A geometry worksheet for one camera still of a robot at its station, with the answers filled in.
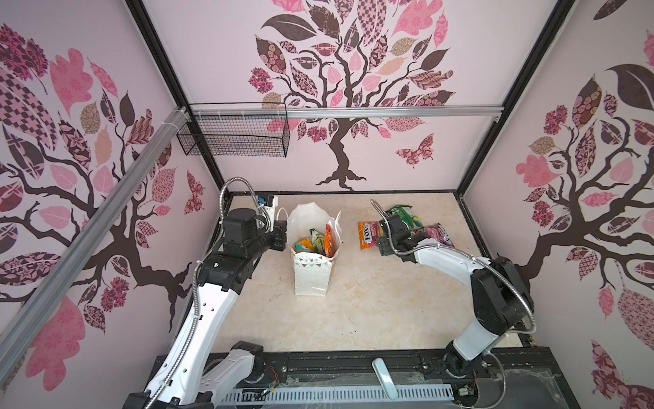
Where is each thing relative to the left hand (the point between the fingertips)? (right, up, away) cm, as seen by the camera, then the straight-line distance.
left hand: (284, 228), depth 71 cm
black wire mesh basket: (-19, +37, +24) cm, 48 cm away
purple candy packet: (+56, -4, +29) cm, 64 cm away
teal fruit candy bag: (+2, -7, +14) cm, 16 cm away
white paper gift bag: (+8, -14, +3) cm, 16 cm away
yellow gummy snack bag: (+4, -6, +18) cm, 20 cm away
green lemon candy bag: (+8, -5, +19) cm, 21 cm away
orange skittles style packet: (+29, -3, +31) cm, 42 cm away
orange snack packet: (+12, -4, +5) cm, 14 cm away
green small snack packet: (+48, +1, +34) cm, 59 cm away
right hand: (+37, -4, +22) cm, 43 cm away
